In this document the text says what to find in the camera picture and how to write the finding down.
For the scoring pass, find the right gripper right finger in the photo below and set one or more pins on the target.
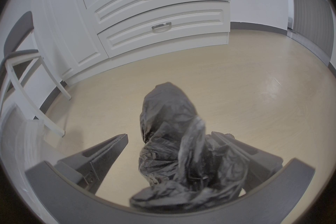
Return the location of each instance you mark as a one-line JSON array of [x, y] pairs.
[[262, 162]]

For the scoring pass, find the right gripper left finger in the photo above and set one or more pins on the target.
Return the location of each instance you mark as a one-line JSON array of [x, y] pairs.
[[105, 157]]

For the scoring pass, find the black plastic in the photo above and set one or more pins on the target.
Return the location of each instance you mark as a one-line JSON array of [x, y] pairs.
[[170, 118]]

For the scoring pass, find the clear plastic bag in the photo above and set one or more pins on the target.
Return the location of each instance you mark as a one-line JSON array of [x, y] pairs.
[[10, 123]]

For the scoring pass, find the white wardrobe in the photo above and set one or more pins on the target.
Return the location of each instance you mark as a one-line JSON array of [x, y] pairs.
[[157, 20]]

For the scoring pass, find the grey curtain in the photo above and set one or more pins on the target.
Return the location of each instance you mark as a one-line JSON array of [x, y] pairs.
[[312, 20]]

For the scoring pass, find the white chair dark grey cushions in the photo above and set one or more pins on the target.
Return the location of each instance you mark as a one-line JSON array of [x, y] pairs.
[[23, 26]]

